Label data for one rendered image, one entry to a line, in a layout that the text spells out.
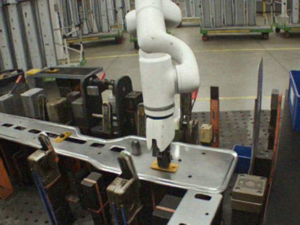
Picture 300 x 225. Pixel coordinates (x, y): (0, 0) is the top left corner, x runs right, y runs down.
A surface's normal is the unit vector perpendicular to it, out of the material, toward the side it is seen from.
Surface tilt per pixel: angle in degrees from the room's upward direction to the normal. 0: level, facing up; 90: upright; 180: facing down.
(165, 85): 92
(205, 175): 0
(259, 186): 0
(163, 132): 89
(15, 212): 0
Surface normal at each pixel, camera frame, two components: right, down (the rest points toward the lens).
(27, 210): -0.10, -0.91
